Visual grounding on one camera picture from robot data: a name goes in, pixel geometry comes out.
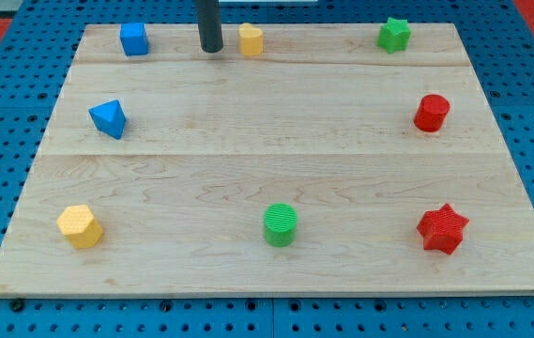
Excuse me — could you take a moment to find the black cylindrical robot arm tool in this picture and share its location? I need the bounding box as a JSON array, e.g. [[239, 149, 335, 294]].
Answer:
[[194, 0, 223, 54]]

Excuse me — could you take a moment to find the blue cube block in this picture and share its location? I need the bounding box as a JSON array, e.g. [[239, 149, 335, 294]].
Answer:
[[119, 23, 148, 56]]

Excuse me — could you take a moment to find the green cylinder block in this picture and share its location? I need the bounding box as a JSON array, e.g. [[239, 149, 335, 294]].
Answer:
[[263, 203, 298, 247]]

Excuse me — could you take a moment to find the light wooden board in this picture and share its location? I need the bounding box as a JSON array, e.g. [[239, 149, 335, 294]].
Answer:
[[0, 23, 534, 299]]

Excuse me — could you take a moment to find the yellow heart block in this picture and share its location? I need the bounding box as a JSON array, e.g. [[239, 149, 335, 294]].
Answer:
[[238, 23, 264, 56]]

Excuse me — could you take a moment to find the blue triangular prism block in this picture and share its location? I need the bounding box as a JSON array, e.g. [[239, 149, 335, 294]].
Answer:
[[88, 100, 127, 140]]

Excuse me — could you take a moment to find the red cylinder block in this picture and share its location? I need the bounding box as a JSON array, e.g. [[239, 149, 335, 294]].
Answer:
[[413, 94, 450, 132]]

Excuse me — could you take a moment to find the green star block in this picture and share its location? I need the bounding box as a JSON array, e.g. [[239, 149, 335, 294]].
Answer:
[[377, 17, 411, 54]]

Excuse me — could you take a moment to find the red star block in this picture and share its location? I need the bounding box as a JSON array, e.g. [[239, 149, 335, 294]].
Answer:
[[417, 204, 469, 255]]

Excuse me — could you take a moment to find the yellow hexagon block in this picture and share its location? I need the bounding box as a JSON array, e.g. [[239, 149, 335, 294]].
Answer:
[[56, 205, 103, 249]]

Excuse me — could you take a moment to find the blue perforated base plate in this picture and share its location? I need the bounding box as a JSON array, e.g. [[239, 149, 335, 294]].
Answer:
[[0, 1, 534, 337]]

